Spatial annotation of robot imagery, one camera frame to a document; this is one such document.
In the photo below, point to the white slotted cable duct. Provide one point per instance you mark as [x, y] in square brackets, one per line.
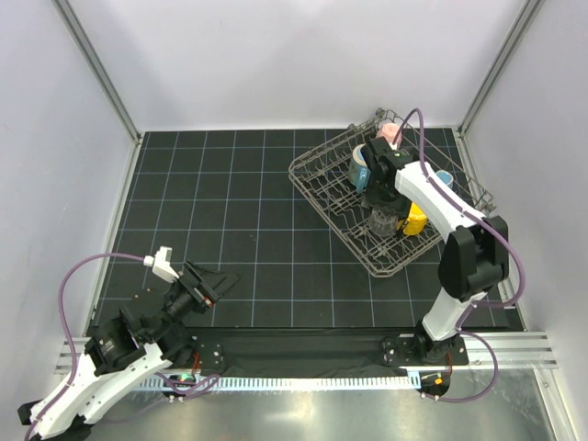
[232, 384]

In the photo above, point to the clear drinking glass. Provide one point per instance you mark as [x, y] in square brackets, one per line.
[382, 222]

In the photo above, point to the black grid cutting mat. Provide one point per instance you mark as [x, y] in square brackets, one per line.
[223, 200]

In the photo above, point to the pink faceted mug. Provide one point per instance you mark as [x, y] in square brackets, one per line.
[390, 131]

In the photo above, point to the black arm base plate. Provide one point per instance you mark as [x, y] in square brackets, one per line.
[321, 353]

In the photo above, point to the blue floral mug white inside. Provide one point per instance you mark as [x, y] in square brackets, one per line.
[445, 177]

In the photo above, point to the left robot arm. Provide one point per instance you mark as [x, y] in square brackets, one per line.
[126, 350]

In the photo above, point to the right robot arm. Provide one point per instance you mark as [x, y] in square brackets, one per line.
[474, 260]

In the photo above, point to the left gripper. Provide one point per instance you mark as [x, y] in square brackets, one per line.
[201, 292]

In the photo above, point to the aluminium frame post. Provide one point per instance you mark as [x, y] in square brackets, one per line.
[76, 29]
[514, 37]

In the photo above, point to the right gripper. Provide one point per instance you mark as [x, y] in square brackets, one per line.
[401, 206]

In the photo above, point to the yellow mug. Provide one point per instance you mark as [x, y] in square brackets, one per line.
[414, 223]

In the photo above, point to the blue mug orange inside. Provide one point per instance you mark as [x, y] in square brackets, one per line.
[358, 172]

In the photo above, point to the right aluminium frame post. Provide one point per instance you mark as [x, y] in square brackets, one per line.
[514, 37]

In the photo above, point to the left aluminium frame post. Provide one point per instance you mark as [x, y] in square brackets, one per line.
[76, 29]

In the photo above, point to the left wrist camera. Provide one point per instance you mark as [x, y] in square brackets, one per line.
[160, 264]

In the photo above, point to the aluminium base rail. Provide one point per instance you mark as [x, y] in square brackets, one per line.
[509, 350]

